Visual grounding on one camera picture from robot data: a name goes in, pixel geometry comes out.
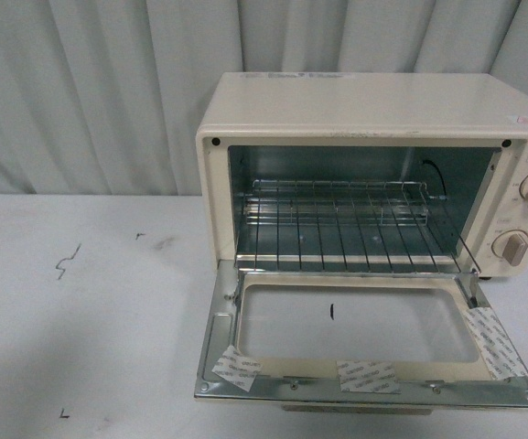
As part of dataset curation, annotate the middle printed tape piece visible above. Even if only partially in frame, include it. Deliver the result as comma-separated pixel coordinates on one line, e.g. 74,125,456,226
336,360,401,394

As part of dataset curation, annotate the oven door with glass window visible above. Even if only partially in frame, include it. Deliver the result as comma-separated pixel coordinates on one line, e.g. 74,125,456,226
195,257,528,414

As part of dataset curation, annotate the grey curtain backdrop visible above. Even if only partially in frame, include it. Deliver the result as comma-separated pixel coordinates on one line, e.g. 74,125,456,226
0,1,528,195

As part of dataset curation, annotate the printed tape piece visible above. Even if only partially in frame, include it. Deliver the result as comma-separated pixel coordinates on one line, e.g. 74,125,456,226
211,345,262,392
336,360,401,394
463,307,528,380

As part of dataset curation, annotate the chrome wire oven rack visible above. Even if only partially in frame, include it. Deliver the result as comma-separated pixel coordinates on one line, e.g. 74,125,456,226
235,179,480,275

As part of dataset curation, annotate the right printed tape piece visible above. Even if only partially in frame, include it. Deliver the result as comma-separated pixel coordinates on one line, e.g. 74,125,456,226
463,307,528,380

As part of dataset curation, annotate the lower beige oven knob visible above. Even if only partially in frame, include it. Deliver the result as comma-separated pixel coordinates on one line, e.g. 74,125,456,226
491,230,528,267

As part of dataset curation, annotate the cream toaster oven body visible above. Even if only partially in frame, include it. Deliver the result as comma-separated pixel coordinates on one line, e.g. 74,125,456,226
196,73,528,277

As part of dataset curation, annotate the left printed tape piece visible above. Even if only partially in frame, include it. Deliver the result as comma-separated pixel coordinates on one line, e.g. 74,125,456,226
211,345,262,392

